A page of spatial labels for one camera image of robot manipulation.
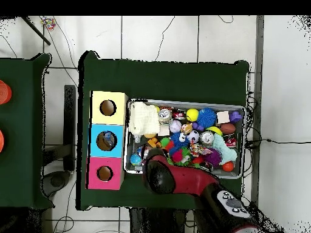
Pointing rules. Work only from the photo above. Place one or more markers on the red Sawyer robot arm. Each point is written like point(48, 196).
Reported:
point(189, 179)

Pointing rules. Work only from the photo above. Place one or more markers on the cream waffle cloth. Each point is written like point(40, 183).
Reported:
point(143, 119)

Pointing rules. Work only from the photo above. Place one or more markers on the orange plush toy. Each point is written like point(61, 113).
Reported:
point(186, 128)

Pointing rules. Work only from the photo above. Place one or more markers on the side table with green cloth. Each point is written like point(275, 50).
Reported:
point(21, 109)

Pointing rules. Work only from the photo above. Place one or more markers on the brown toy football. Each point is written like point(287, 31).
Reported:
point(228, 128)

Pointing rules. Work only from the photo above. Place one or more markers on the orange ball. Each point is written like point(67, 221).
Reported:
point(1, 140)

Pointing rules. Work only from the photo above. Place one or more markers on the opened silver drink can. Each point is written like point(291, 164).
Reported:
point(165, 115)

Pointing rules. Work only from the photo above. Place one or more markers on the orange ridged cup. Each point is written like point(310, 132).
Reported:
point(4, 92)

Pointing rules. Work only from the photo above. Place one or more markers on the blue spiky ball with eyes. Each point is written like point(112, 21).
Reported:
point(206, 117)

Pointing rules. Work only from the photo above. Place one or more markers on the black upright panel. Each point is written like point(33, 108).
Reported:
point(69, 121)

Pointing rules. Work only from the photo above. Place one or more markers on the white baseball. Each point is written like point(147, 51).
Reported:
point(175, 126)

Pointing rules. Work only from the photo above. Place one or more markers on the bag of colourful beads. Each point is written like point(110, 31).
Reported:
point(49, 24)

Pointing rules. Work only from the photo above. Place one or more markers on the mint knitted cloth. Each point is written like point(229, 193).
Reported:
point(224, 148)

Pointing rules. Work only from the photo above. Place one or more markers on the wooden box with three holes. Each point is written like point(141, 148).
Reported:
point(116, 150)

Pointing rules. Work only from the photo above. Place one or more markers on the crushed clear plastic bottle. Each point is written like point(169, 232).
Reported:
point(108, 139)
point(137, 138)

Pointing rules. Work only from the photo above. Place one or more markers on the black rod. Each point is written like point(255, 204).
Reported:
point(36, 31)

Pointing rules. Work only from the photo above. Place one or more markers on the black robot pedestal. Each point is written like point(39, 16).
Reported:
point(150, 222)

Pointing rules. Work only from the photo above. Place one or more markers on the purple spiky rubber ball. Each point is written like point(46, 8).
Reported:
point(212, 157)

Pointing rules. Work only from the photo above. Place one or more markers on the plain wooden block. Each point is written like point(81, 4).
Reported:
point(222, 117)

